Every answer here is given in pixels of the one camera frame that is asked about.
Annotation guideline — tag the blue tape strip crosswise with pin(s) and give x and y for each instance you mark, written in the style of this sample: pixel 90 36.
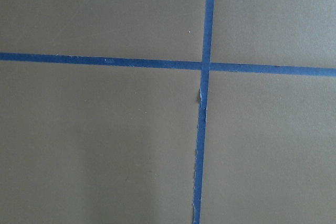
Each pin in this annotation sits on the blue tape strip crosswise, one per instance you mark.
pixel 170 64

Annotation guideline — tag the blue tape strip lengthwise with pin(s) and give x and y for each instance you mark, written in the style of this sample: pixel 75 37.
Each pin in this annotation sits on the blue tape strip lengthwise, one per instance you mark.
pixel 202 110

